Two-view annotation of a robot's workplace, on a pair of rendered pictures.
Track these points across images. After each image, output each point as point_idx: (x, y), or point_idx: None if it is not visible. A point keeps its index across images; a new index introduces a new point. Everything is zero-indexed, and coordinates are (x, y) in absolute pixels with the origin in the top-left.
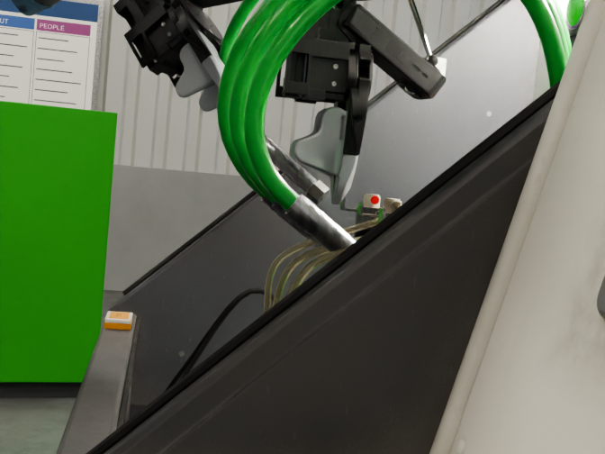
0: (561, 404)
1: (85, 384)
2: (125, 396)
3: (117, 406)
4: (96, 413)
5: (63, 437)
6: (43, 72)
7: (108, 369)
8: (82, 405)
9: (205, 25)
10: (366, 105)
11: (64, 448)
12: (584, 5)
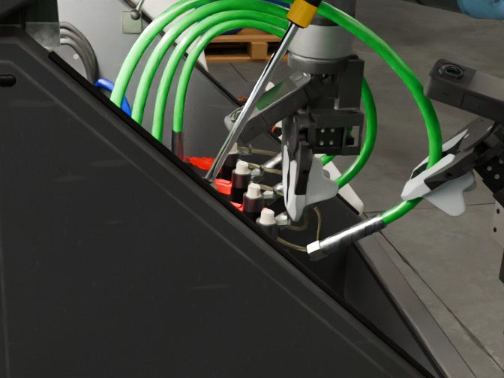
0: None
1: (425, 308)
2: (394, 301)
3: (390, 288)
4: (394, 279)
5: (392, 261)
6: None
7: (430, 331)
8: (406, 285)
9: (471, 130)
10: (282, 136)
11: (385, 253)
12: None
